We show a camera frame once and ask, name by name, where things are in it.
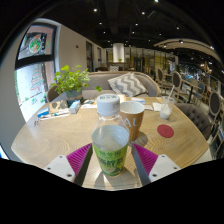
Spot potted green plant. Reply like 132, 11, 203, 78
49, 64, 103, 102

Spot group of dining chairs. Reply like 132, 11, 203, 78
154, 68, 224, 148

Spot white round column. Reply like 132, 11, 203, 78
112, 42, 125, 63

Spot clear plastic cup with straw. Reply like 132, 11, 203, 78
159, 84, 177, 121

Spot small light blue box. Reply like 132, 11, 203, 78
68, 99, 82, 115

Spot grey white chevron pillow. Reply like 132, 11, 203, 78
107, 72, 149, 98

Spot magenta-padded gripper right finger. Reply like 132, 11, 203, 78
130, 143, 181, 187

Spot white printed leaflets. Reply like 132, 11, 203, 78
131, 96, 147, 105

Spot grey curved sofa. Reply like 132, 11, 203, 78
46, 70, 162, 103

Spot blue and white packet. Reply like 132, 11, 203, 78
37, 107, 50, 119

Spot group of ceiling lights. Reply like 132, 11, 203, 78
93, 0, 214, 44

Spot brown mug with white letters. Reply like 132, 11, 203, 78
119, 100, 146, 142

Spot grey tufted armchair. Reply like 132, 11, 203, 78
174, 102, 213, 141

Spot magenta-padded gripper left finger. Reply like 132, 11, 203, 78
43, 143, 94, 187

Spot flat round red coaster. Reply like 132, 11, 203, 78
156, 123, 175, 139

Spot clear green-label drink bottle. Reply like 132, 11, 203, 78
91, 93, 130, 178

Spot window with festive decorations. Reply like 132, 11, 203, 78
14, 22, 58, 123

